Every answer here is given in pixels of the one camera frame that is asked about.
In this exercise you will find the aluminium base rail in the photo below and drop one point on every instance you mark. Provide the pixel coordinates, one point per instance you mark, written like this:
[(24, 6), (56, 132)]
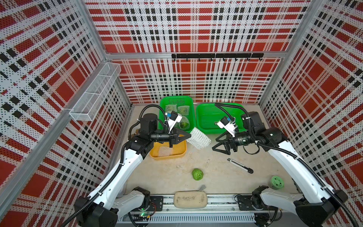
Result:
[(106, 212)]

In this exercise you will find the beige sponge block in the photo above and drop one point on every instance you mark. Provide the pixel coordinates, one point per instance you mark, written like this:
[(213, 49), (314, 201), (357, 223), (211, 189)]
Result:
[(190, 200)]

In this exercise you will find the empty green plastic basket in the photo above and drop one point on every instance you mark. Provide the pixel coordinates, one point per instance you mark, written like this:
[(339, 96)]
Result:
[(184, 106)]

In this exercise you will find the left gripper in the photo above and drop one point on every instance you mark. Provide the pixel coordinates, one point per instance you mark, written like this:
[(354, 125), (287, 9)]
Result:
[(174, 138)]

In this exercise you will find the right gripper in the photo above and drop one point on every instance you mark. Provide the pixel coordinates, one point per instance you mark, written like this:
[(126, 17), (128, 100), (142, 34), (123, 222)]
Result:
[(226, 146)]

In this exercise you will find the yellow plastic bowl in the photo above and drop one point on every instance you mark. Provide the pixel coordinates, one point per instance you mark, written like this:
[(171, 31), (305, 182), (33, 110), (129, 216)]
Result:
[(162, 151)]

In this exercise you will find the green tape roll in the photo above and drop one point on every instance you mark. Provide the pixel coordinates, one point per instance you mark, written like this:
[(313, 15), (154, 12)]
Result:
[(276, 183)]

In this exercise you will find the black pen tool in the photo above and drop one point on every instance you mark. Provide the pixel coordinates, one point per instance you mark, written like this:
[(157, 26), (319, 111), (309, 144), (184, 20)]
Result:
[(245, 168)]

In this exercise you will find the green basket with fruit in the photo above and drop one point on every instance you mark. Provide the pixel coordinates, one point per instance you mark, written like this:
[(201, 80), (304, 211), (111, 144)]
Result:
[(207, 116)]

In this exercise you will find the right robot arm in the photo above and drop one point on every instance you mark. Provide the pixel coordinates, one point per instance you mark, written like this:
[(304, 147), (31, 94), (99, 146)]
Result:
[(316, 202)]

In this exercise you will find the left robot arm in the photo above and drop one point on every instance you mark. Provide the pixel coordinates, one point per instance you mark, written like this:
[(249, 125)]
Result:
[(132, 153)]

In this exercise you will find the black hook rail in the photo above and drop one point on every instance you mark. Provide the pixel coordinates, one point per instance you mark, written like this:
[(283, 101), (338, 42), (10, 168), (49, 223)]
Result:
[(218, 55)]

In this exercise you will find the clear wall shelf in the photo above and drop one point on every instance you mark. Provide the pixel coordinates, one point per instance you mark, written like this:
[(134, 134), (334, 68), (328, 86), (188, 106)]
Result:
[(96, 92)]

